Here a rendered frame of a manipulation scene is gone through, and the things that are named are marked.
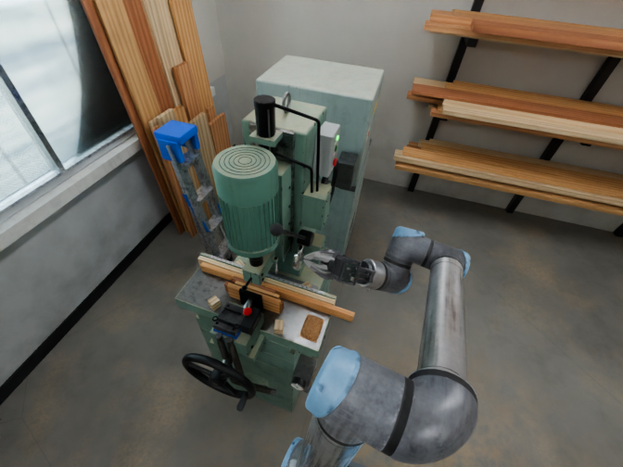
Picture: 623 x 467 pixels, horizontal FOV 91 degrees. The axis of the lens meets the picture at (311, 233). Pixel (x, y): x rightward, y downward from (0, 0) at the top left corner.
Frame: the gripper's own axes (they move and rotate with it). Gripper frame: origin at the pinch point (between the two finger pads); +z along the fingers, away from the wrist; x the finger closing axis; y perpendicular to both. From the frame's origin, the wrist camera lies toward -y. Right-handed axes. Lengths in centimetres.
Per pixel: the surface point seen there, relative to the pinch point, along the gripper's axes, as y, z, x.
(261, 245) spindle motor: -14.8, 8.2, 0.6
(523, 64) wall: -72, -176, -172
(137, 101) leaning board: -153, 60, -55
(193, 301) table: -47, 17, 32
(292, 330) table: -21.9, -15.2, 29.7
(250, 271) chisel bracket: -29.5, 4.0, 12.2
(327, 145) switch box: -15.5, -4.8, -36.6
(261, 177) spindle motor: -1.3, 18.3, -17.8
